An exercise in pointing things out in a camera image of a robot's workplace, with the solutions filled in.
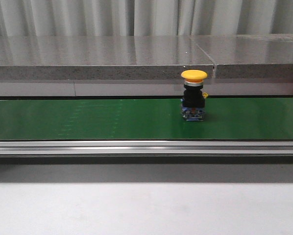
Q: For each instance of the grey stone slab right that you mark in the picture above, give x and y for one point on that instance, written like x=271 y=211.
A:
x=249 y=56

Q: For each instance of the waiting yellow mushroom button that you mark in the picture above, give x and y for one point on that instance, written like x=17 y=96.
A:
x=193 y=99

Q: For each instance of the grey stone slab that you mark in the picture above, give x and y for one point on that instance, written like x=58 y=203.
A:
x=249 y=56
x=99 y=58

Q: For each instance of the grey stone slab left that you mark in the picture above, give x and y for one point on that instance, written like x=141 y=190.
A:
x=99 y=58

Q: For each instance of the aluminium conveyor frame rail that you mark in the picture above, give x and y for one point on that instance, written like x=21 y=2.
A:
x=135 y=147

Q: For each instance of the green conveyor belt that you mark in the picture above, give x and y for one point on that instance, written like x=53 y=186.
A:
x=145 y=119

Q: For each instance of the grey curtain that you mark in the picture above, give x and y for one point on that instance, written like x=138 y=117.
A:
x=144 y=17

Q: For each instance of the white base panel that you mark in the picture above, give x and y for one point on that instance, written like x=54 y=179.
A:
x=71 y=88

